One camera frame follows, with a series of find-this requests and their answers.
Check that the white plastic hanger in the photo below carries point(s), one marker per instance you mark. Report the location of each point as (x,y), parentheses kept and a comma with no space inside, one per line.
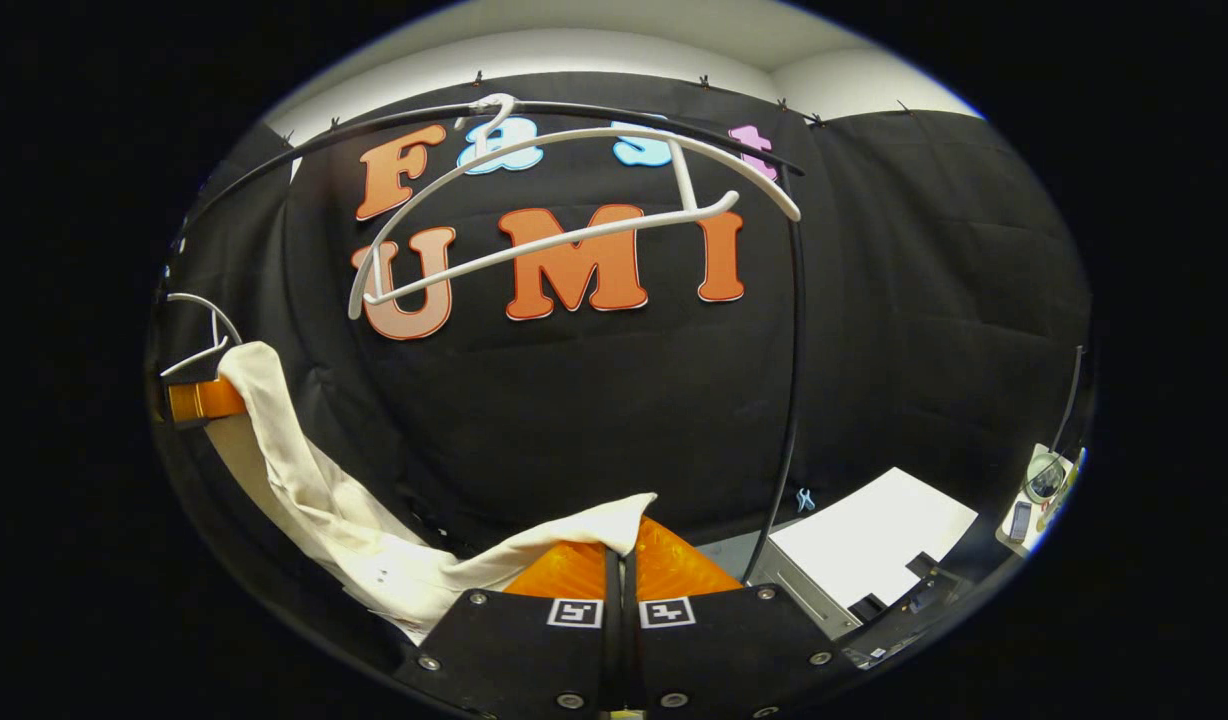
(685,180)
(224,315)

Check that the black backdrop cloth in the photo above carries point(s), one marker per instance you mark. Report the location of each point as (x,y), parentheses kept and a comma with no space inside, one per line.
(574,420)

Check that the white cabinet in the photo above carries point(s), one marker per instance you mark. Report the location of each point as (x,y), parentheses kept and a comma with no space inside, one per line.
(874,540)

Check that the round grey device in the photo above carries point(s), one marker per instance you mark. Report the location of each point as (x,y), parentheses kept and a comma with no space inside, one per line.
(1046,480)

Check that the dark smartphone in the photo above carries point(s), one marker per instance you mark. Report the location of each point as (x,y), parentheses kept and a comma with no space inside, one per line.
(1020,521)

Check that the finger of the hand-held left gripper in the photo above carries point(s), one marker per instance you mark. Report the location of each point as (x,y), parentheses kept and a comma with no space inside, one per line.
(209,400)

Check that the blue clip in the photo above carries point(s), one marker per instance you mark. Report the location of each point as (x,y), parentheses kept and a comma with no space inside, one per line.
(805,500)

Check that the cream button shirt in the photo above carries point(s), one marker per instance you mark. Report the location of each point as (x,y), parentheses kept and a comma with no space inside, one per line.
(274,450)

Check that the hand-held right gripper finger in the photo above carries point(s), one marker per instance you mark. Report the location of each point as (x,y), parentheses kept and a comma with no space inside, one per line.
(630,640)
(612,640)

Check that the black clothes rail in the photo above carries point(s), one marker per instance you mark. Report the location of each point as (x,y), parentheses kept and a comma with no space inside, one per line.
(796,350)

